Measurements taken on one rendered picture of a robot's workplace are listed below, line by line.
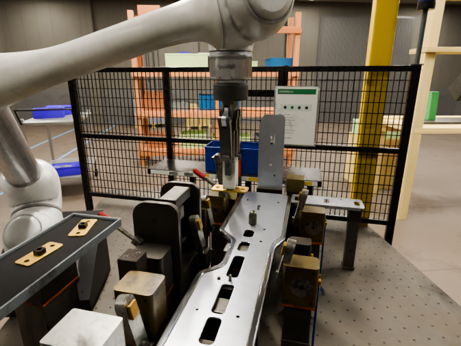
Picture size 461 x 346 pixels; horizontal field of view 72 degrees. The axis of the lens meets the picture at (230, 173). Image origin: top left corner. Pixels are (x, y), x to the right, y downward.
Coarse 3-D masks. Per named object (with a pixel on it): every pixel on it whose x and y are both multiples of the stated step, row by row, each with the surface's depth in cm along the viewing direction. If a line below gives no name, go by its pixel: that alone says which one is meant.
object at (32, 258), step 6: (42, 246) 64; (48, 246) 66; (54, 246) 66; (60, 246) 66; (36, 252) 63; (42, 252) 63; (48, 252) 64; (24, 258) 62; (30, 258) 62; (36, 258) 62; (42, 258) 62; (18, 264) 60; (24, 264) 60; (30, 264) 60
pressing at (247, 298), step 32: (256, 192) 143; (224, 224) 111; (256, 224) 112; (224, 256) 92; (256, 256) 92; (192, 288) 78; (256, 288) 78; (192, 320) 68; (224, 320) 68; (256, 320) 69
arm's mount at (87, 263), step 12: (96, 252) 120; (84, 264) 117; (96, 264) 119; (108, 264) 134; (84, 276) 115; (96, 276) 119; (84, 288) 113; (96, 288) 118; (84, 300) 111; (96, 300) 118; (12, 312) 110
